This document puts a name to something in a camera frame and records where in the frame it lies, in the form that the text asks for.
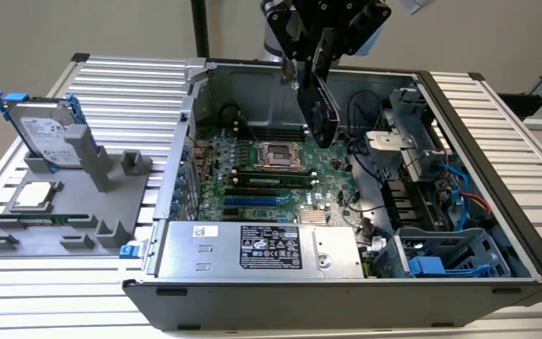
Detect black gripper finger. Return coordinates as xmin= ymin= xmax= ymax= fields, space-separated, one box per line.
xmin=322 ymin=0 xmax=392 ymax=69
xmin=264 ymin=0 xmax=323 ymax=72

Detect green and black graphics card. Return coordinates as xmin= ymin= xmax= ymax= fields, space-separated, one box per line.
xmin=278 ymin=28 xmax=342 ymax=150

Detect empty black RAM slots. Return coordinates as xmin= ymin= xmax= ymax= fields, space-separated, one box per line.
xmin=235 ymin=121 xmax=310 ymax=143

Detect CPU socket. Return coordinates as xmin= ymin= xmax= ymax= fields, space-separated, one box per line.
xmin=251 ymin=141 xmax=306 ymax=170

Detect green motherboard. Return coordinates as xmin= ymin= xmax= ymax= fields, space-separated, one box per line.
xmin=190 ymin=123 xmax=360 ymax=230

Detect RAM stick with white label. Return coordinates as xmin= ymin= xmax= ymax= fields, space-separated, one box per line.
xmin=236 ymin=169 xmax=316 ymax=188

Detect black expansion slot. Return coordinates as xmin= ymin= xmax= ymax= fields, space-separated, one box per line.
xmin=226 ymin=186 xmax=283 ymax=198

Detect blue expansion slot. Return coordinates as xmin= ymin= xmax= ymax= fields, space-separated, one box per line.
xmin=222 ymin=196 xmax=279 ymax=209

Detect black front fan shroud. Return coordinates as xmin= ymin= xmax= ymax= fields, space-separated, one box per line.
xmin=380 ymin=179 xmax=434 ymax=227

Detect silver finned chipset heatsink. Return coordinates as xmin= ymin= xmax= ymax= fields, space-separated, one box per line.
xmin=298 ymin=210 xmax=331 ymax=225

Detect hard disk in blue carrier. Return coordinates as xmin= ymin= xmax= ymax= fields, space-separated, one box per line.
xmin=0 ymin=90 xmax=87 ymax=174

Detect grey metal disk bay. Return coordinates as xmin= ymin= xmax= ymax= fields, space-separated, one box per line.
xmin=376 ymin=225 xmax=511 ymax=280

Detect silver power supply unit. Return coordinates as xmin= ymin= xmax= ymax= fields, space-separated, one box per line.
xmin=151 ymin=220 xmax=366 ymax=280

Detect grey plastic parts rack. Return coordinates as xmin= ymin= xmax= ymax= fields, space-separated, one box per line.
xmin=0 ymin=123 xmax=154 ymax=261

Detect blue plastic disk carrier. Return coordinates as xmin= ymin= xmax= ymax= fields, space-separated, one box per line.
xmin=408 ymin=256 xmax=492 ymax=278

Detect blue case latch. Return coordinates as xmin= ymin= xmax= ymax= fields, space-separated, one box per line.
xmin=118 ymin=239 xmax=142 ymax=259

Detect silver CPU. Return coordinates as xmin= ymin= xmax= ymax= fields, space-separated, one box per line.
xmin=14 ymin=182 xmax=62 ymax=209

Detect green RAM stick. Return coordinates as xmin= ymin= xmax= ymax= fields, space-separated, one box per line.
xmin=0 ymin=213 xmax=89 ymax=225

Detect black open PC case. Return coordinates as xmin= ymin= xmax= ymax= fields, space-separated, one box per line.
xmin=122 ymin=56 xmax=542 ymax=333

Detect black upright post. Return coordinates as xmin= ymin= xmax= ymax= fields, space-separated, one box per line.
xmin=190 ymin=0 xmax=210 ymax=59

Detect silver metal drive bracket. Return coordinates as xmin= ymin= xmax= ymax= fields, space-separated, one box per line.
xmin=363 ymin=86 xmax=446 ymax=181

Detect blue wire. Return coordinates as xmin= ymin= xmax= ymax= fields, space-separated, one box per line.
xmin=439 ymin=162 xmax=476 ymax=234

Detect red wire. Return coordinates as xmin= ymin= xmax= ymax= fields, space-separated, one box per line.
xmin=466 ymin=192 xmax=492 ymax=215

